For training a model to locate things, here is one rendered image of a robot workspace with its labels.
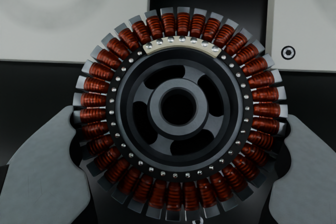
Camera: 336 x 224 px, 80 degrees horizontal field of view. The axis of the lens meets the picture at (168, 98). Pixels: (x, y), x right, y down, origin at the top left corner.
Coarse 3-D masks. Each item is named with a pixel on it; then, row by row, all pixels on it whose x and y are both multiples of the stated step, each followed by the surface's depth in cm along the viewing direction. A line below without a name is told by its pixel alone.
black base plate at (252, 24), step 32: (160, 0) 16; (192, 0) 16; (224, 0) 16; (256, 0) 16; (256, 32) 16; (0, 64) 17; (32, 64) 17; (64, 64) 17; (0, 96) 17; (32, 96) 17; (64, 96) 17; (288, 96) 16; (320, 96) 16; (0, 128) 17; (32, 128) 17; (320, 128) 16; (0, 160) 17; (96, 192) 17; (256, 192) 16
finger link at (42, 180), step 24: (72, 120) 10; (24, 144) 8; (48, 144) 8; (72, 144) 9; (24, 168) 7; (48, 168) 7; (72, 168) 7; (24, 192) 6; (48, 192) 6; (72, 192) 6; (0, 216) 6; (24, 216) 6; (48, 216) 6; (72, 216) 6; (96, 216) 7
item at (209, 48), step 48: (96, 48) 11; (144, 48) 11; (192, 48) 11; (240, 48) 11; (96, 96) 10; (144, 96) 13; (192, 96) 11; (240, 96) 11; (96, 144) 10; (144, 144) 12; (240, 144) 10; (144, 192) 9; (192, 192) 9; (240, 192) 10
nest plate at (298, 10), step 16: (272, 0) 15; (288, 0) 15; (304, 0) 15; (320, 0) 14; (272, 16) 15; (288, 16) 15; (304, 16) 15; (320, 16) 14; (272, 32) 15; (288, 32) 15; (304, 32) 15; (320, 32) 15; (272, 48) 15; (288, 48) 15; (304, 48) 15; (320, 48) 15; (288, 64) 15; (304, 64) 15; (320, 64) 15
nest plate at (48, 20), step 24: (0, 0) 15; (24, 0) 15; (48, 0) 15; (72, 0) 15; (96, 0) 15; (120, 0) 15; (144, 0) 15; (0, 24) 15; (24, 24) 15; (48, 24) 15; (72, 24) 15; (96, 24) 15; (0, 48) 16; (24, 48) 15; (48, 48) 15; (72, 48) 15
